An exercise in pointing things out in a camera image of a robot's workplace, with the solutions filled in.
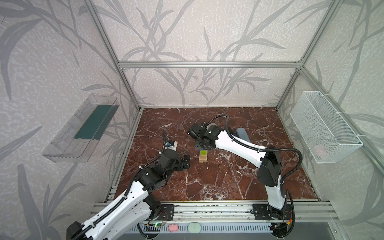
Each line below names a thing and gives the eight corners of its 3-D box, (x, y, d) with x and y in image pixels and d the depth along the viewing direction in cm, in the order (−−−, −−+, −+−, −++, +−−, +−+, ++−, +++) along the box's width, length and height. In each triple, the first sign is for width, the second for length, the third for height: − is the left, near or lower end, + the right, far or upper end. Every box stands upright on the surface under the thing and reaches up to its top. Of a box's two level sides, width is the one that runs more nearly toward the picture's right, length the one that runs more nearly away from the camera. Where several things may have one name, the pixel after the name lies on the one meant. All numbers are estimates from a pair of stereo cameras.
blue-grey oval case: (240, 143, 102) (241, 141, 99) (235, 130, 109) (236, 127, 106) (248, 142, 103) (249, 139, 100) (242, 129, 110) (243, 126, 107)
